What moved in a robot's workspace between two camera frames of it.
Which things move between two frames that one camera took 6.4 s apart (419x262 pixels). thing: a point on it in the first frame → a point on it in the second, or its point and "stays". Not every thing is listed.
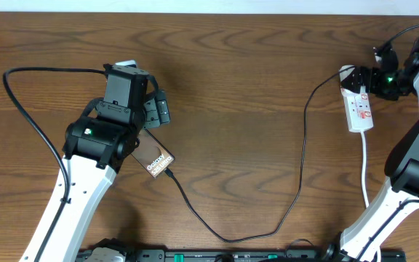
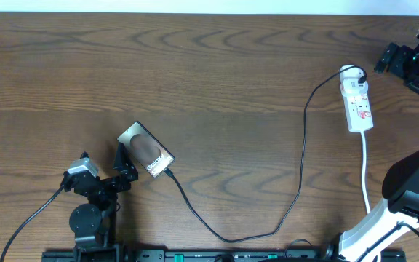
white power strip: (358, 105) stays
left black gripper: (158, 108) → (127, 173)
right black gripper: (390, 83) → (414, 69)
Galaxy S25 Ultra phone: (150, 154) stays
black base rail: (233, 255) stays
